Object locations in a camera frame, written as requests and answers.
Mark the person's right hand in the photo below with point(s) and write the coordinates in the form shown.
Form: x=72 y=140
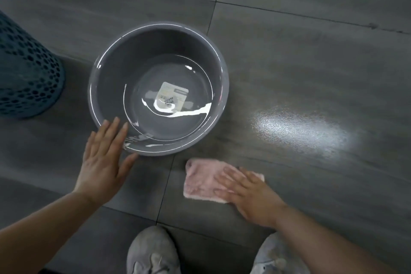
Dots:
x=253 y=198

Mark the person's left hand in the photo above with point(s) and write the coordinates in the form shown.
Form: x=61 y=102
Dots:
x=101 y=169

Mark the person's left little finger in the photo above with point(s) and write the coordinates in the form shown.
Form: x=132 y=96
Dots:
x=89 y=145

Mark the person's right thumb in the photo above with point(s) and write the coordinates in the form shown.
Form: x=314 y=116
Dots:
x=224 y=194

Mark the person's left middle finger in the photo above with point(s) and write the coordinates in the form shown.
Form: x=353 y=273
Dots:
x=110 y=132

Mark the person's right middle finger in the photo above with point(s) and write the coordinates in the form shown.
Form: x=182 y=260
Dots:
x=235 y=175

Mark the person's left thumb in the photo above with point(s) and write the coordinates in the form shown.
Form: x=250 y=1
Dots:
x=127 y=164

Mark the pink cleaning cloth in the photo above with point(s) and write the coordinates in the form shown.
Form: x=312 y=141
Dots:
x=200 y=180

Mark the person's right forearm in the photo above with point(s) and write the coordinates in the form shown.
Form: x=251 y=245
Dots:
x=324 y=248

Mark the person's left forearm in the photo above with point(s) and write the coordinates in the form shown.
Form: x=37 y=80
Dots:
x=41 y=235

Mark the white label sticker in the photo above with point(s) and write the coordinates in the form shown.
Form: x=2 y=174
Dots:
x=173 y=95

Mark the grey plastic basin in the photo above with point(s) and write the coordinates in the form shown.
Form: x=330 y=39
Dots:
x=135 y=58

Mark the person's right grey sneaker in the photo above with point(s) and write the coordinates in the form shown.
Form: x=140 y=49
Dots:
x=276 y=257

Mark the person's grey sneaker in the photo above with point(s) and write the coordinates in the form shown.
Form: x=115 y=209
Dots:
x=152 y=251
x=276 y=257

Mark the person's left grey sneaker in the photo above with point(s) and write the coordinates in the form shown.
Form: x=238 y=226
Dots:
x=152 y=251

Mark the blue perforated plastic basket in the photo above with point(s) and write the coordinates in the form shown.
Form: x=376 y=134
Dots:
x=27 y=71

